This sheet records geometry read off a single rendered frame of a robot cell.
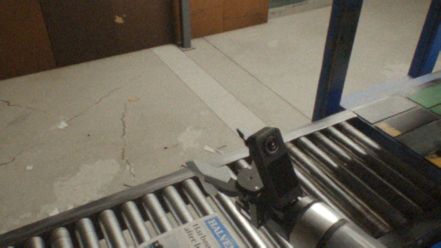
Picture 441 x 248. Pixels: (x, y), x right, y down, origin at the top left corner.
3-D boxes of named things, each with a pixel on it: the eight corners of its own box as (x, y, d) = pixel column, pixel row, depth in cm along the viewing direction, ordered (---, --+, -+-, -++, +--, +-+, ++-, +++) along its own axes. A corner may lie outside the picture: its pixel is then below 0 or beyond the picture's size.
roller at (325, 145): (413, 231, 112) (418, 220, 109) (306, 142, 145) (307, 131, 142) (425, 224, 114) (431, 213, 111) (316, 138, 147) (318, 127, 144)
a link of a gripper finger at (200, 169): (182, 193, 66) (233, 207, 62) (176, 169, 62) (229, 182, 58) (191, 179, 68) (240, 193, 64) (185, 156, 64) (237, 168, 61)
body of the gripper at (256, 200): (231, 209, 64) (285, 257, 57) (226, 173, 59) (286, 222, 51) (264, 184, 68) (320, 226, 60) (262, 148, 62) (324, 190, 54)
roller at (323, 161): (397, 240, 109) (402, 229, 106) (291, 147, 142) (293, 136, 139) (409, 233, 111) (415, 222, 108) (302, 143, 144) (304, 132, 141)
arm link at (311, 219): (312, 242, 48) (353, 205, 52) (284, 220, 51) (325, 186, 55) (309, 273, 53) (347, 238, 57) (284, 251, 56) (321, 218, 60)
